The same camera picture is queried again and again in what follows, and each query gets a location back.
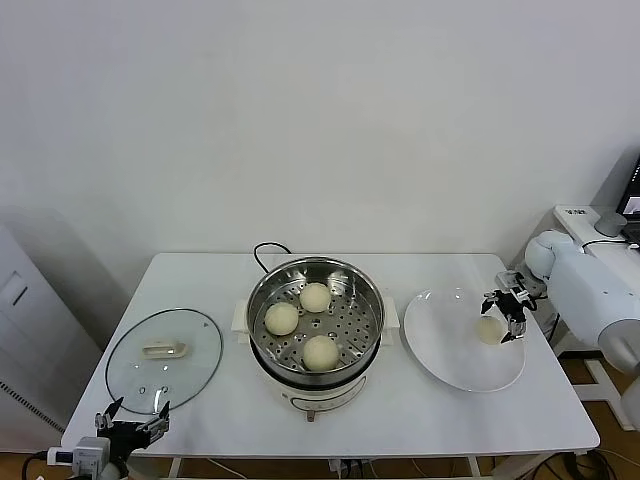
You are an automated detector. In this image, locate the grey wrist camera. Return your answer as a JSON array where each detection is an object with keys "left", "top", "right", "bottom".
[
  {"left": 47, "top": 436, "right": 111, "bottom": 474},
  {"left": 494, "top": 269, "right": 549, "bottom": 304}
]

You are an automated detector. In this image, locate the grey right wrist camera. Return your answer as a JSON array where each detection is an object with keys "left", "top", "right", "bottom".
[{"left": 494, "top": 269, "right": 549, "bottom": 304}]

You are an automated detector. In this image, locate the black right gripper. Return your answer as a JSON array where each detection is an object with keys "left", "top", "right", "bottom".
[{"left": 479, "top": 289, "right": 529, "bottom": 345}]

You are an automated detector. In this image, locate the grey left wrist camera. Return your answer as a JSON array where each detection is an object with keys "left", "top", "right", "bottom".
[{"left": 47, "top": 436, "right": 111, "bottom": 474}]

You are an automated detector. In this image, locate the white power strip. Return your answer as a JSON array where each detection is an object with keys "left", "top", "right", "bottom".
[{"left": 327, "top": 457, "right": 366, "bottom": 475}]

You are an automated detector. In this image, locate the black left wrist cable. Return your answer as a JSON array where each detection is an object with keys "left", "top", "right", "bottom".
[{"left": 23, "top": 449, "right": 50, "bottom": 480}]

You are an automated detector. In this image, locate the black cooker power cord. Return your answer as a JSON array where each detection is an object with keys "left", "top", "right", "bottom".
[{"left": 253, "top": 242, "right": 292, "bottom": 276}]

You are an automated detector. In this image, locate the white cabinet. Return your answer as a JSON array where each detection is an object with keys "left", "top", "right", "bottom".
[{"left": 0, "top": 219, "right": 104, "bottom": 436}]

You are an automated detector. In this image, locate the stainless steel steamer basket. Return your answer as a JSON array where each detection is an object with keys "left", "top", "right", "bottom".
[{"left": 247, "top": 256, "right": 386, "bottom": 379}]

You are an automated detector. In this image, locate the white steamed baozi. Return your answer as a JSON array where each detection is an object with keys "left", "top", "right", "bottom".
[
  {"left": 298, "top": 283, "right": 332, "bottom": 315},
  {"left": 302, "top": 335, "right": 340, "bottom": 372},
  {"left": 264, "top": 301, "right": 300, "bottom": 336},
  {"left": 473, "top": 316, "right": 505, "bottom": 347}
]

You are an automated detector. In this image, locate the cream electric cooker base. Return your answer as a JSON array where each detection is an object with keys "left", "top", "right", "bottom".
[{"left": 230, "top": 297, "right": 400, "bottom": 424}]

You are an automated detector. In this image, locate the grey rounded desk gadget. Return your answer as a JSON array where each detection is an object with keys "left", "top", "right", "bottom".
[{"left": 594, "top": 209, "right": 627, "bottom": 236}]

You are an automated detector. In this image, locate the white round plate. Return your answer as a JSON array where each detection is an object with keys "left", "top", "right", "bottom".
[{"left": 403, "top": 287, "right": 527, "bottom": 394}]

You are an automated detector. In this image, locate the black cable with adapter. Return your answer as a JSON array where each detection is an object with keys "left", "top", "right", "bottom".
[{"left": 542, "top": 238, "right": 640, "bottom": 346}]

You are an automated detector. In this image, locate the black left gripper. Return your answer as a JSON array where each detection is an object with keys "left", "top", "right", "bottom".
[{"left": 94, "top": 397, "right": 171, "bottom": 461}]

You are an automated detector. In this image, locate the round glass pot lid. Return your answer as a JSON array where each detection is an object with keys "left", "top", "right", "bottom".
[{"left": 104, "top": 308, "right": 224, "bottom": 415}]

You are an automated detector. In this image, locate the dark laptop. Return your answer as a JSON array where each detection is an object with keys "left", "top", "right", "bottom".
[{"left": 615, "top": 149, "right": 640, "bottom": 241}]

